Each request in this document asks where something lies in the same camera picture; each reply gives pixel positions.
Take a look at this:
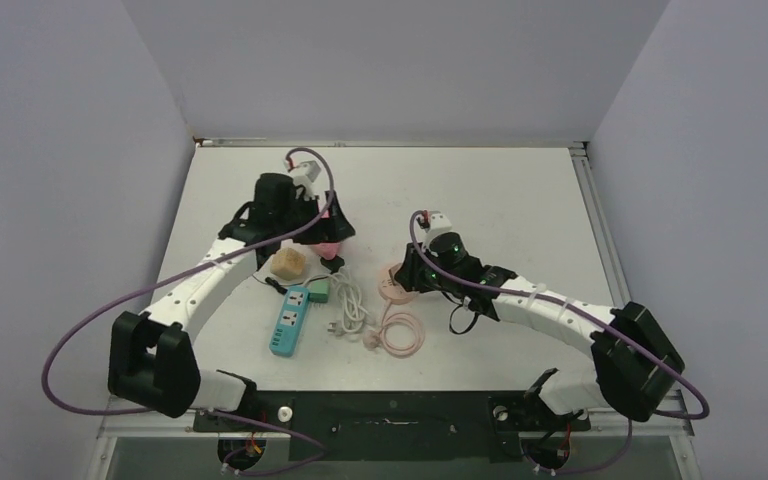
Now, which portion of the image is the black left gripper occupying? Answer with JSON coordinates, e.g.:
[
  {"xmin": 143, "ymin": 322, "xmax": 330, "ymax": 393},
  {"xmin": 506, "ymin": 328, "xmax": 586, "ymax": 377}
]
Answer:
[{"xmin": 276, "ymin": 191, "xmax": 353, "ymax": 246}]

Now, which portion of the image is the pink triangular power strip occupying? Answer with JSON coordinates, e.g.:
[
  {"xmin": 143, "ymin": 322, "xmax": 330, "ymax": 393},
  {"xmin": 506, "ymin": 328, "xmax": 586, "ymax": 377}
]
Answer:
[{"xmin": 311, "ymin": 212, "xmax": 341, "ymax": 260}]

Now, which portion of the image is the black plug with thin cable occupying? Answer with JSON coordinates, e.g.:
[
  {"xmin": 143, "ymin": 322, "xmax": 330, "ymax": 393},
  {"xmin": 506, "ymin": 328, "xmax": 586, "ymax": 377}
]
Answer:
[{"xmin": 253, "ymin": 255, "xmax": 346, "ymax": 294}]

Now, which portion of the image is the beige cube adapter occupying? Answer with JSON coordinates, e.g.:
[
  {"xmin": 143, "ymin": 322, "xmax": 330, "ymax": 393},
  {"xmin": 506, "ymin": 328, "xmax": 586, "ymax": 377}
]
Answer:
[{"xmin": 270, "ymin": 247, "xmax": 307, "ymax": 280}]

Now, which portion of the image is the green plug adapter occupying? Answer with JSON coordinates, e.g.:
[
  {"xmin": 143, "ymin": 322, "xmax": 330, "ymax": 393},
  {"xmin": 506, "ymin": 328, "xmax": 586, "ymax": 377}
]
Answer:
[{"xmin": 307, "ymin": 278, "xmax": 330, "ymax": 304}]

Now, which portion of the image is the teal power strip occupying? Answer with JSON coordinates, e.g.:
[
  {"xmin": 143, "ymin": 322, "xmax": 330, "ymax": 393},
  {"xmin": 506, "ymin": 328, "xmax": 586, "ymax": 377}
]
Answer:
[{"xmin": 269, "ymin": 286, "xmax": 310, "ymax": 358}]

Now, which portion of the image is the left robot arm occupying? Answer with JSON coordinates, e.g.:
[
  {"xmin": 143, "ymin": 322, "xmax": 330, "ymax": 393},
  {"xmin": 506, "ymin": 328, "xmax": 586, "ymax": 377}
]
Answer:
[{"xmin": 107, "ymin": 173, "xmax": 355, "ymax": 430}]

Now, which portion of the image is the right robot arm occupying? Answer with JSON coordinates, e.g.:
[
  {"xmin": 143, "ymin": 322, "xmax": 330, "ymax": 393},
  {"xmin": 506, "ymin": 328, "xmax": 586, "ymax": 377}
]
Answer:
[{"xmin": 390, "ymin": 232, "xmax": 685, "ymax": 428}]

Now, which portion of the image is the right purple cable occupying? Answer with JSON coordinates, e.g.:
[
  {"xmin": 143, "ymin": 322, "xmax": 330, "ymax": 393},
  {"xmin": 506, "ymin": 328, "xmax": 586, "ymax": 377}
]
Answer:
[{"xmin": 409, "ymin": 210, "xmax": 711, "ymax": 477}]

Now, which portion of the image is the purple cable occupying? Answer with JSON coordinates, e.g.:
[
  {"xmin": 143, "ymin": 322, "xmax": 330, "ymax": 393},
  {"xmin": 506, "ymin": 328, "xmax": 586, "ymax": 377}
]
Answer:
[
  {"xmin": 409, "ymin": 210, "xmax": 711, "ymax": 477},
  {"xmin": 40, "ymin": 146, "xmax": 337, "ymax": 478}
]

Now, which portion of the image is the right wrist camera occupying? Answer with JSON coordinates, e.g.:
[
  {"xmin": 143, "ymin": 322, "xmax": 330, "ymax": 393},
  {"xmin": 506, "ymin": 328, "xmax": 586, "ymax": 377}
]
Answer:
[{"xmin": 417, "ymin": 210, "xmax": 453, "ymax": 244}]

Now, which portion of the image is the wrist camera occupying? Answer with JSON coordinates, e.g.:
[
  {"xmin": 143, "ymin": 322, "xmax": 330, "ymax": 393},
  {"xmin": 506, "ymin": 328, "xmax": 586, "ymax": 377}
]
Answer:
[
  {"xmin": 286, "ymin": 161, "xmax": 322, "ymax": 196},
  {"xmin": 417, "ymin": 210, "xmax": 453, "ymax": 244}
]

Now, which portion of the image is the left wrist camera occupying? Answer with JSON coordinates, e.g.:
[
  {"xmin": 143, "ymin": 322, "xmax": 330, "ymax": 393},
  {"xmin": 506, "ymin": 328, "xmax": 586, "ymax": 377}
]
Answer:
[{"xmin": 286, "ymin": 161, "xmax": 322, "ymax": 196}]

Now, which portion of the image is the aluminium table frame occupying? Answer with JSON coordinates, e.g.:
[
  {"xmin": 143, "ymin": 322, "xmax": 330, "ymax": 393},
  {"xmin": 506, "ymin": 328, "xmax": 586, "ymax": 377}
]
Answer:
[{"xmin": 108, "ymin": 140, "xmax": 699, "ymax": 479}]

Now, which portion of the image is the white coiled cable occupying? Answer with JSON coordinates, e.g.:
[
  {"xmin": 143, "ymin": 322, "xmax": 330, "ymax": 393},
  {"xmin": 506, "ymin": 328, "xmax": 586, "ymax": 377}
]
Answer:
[{"xmin": 304, "ymin": 266, "xmax": 375, "ymax": 338}]

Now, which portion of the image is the pink coiled cable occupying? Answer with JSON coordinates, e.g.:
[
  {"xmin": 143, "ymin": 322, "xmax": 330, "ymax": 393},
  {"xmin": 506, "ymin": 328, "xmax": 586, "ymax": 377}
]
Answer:
[{"xmin": 362, "ymin": 301, "xmax": 426, "ymax": 360}]

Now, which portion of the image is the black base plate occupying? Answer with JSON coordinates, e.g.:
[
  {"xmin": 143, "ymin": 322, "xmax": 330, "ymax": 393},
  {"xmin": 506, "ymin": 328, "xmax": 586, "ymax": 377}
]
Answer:
[{"xmin": 191, "ymin": 389, "xmax": 592, "ymax": 463}]

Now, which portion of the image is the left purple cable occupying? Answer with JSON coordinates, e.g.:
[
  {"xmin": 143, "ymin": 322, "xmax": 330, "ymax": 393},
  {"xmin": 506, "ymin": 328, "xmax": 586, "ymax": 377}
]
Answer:
[{"xmin": 40, "ymin": 146, "xmax": 337, "ymax": 478}]

